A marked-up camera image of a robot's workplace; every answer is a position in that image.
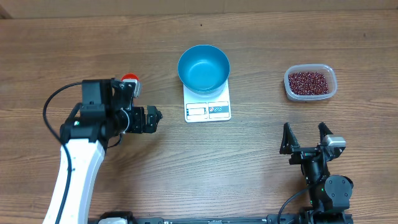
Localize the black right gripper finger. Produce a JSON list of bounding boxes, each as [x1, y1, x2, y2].
[[318, 122, 333, 144], [279, 123, 300, 154]]

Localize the red measuring scoop blue handle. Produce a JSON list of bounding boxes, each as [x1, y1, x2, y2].
[[121, 73, 139, 82]]

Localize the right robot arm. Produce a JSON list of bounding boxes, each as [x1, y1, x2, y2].
[[276, 123, 354, 223]]

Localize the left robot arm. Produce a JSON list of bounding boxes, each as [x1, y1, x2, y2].
[[42, 73, 162, 223]]

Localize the white digital kitchen scale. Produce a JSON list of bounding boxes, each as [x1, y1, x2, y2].
[[183, 81, 232, 123]]

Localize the teal plastic bowl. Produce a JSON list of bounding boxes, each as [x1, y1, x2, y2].
[[177, 45, 231, 95]]

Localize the red adzuki beans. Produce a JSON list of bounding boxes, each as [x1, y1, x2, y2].
[[288, 72, 329, 95]]

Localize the clear plastic food container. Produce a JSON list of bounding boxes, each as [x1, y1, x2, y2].
[[284, 64, 338, 101]]

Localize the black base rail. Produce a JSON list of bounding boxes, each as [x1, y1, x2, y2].
[[88, 212, 354, 224]]

